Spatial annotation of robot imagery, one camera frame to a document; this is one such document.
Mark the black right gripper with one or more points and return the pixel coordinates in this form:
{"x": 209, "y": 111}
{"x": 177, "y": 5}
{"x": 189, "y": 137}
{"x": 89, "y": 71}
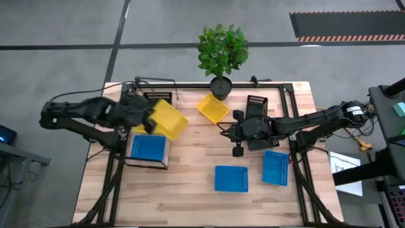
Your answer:
{"x": 253, "y": 128}

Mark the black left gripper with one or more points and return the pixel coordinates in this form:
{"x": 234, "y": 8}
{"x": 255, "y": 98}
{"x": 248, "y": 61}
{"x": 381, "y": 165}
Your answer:
{"x": 136, "y": 109}

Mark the yellow slotted plastic basket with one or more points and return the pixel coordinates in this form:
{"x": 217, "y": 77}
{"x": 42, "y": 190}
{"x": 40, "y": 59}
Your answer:
{"x": 171, "y": 122}
{"x": 138, "y": 129}
{"x": 212, "y": 109}

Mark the blue slotted plastic basket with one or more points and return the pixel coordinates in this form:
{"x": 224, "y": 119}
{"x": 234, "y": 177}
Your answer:
{"x": 148, "y": 147}
{"x": 231, "y": 179}
{"x": 275, "y": 168}

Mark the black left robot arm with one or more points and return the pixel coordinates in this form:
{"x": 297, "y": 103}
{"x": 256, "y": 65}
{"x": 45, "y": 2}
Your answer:
{"x": 79, "y": 111}

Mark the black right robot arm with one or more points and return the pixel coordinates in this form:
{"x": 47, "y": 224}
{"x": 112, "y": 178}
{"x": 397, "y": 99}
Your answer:
{"x": 316, "y": 122}

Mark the black slotted plastic basket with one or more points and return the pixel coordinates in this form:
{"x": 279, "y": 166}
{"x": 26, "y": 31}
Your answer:
{"x": 257, "y": 104}
{"x": 161, "y": 95}

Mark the black clamp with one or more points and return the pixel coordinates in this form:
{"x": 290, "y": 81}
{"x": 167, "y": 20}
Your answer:
{"x": 254, "y": 79}

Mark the green potted plant black pot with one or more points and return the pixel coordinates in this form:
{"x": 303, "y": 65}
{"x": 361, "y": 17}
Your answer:
{"x": 221, "y": 50}

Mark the white paper sheet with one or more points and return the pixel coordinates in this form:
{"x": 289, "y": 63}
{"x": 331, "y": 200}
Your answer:
{"x": 345, "y": 171}

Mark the grey desk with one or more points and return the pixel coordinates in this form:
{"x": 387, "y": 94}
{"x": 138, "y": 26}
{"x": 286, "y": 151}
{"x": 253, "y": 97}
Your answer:
{"x": 19, "y": 155}

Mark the black device with blue light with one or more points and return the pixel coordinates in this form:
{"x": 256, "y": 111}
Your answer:
{"x": 6, "y": 134}

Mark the black equipment cart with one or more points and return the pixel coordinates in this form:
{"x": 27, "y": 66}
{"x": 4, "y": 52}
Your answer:
{"x": 386, "y": 104}

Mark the black mat hazard stripe edge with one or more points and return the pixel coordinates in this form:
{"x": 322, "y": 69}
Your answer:
{"x": 348, "y": 23}

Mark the teal box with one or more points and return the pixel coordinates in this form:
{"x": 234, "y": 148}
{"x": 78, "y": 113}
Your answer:
{"x": 400, "y": 109}

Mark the backlit keyboard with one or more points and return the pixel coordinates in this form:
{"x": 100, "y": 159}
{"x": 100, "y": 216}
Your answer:
{"x": 397, "y": 202}

